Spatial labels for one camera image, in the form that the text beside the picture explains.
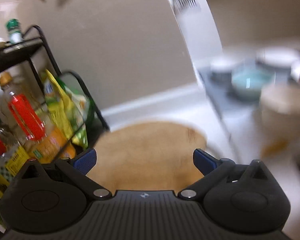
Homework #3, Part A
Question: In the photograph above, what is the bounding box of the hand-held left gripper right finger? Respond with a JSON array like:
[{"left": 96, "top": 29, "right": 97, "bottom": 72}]
[{"left": 177, "top": 149, "right": 275, "bottom": 200}]

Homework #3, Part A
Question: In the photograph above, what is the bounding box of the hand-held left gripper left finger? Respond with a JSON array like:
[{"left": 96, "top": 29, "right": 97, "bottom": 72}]
[{"left": 14, "top": 148, "right": 113, "bottom": 200}]

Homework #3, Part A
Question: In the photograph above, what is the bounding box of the teal glazed bowl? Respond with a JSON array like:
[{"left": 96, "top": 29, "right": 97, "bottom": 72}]
[{"left": 231, "top": 62, "right": 275, "bottom": 100}]

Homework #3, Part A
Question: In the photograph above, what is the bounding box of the orange food packet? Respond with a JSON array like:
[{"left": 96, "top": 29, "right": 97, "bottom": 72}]
[{"left": 27, "top": 127, "right": 77, "bottom": 164}]

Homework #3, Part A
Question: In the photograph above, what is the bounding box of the round wooden cutting board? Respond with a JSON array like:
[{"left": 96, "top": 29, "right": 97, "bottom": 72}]
[{"left": 86, "top": 121, "right": 208, "bottom": 190}]

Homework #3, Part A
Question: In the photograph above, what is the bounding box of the yellow green snack packet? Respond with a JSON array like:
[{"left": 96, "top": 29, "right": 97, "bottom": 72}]
[{"left": 41, "top": 69, "right": 95, "bottom": 149}]

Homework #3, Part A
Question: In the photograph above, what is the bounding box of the yellow patterned box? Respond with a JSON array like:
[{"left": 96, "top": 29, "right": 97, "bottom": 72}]
[{"left": 5, "top": 146, "right": 30, "bottom": 177}]

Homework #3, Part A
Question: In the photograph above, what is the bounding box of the grey mat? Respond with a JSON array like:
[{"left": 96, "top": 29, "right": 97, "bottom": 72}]
[{"left": 199, "top": 65, "right": 300, "bottom": 110}]

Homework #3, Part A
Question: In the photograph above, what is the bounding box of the red label oil bottle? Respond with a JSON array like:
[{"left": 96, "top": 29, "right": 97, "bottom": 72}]
[{"left": 0, "top": 71, "right": 47, "bottom": 140}]

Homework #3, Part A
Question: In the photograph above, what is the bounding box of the beige cup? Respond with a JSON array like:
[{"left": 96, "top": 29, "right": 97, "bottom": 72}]
[{"left": 255, "top": 82, "right": 300, "bottom": 160}]

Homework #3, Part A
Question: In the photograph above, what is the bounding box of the wide white bowl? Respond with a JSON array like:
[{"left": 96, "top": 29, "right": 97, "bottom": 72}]
[{"left": 256, "top": 47, "right": 300, "bottom": 68}]

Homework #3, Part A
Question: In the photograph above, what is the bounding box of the black metal rack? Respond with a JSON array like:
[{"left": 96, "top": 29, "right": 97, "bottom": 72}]
[{"left": 0, "top": 25, "right": 110, "bottom": 230}]

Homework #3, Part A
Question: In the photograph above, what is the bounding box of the green cap bottle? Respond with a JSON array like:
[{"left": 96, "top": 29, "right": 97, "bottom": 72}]
[{"left": 6, "top": 19, "right": 23, "bottom": 44}]

